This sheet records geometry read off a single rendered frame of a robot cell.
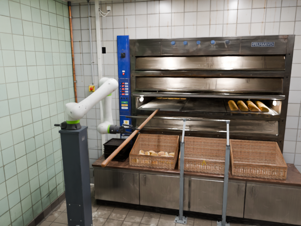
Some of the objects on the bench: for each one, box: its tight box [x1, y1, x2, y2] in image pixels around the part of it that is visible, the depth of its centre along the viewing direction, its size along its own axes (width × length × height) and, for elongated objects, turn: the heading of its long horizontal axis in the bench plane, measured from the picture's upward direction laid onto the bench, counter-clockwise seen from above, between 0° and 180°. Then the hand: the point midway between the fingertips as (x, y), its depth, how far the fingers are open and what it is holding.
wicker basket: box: [178, 136, 227, 174], centre depth 305 cm, size 49×56×28 cm
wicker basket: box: [129, 134, 179, 170], centre depth 320 cm, size 49×56×28 cm
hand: (136, 131), depth 239 cm, fingers closed on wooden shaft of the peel, 3 cm apart
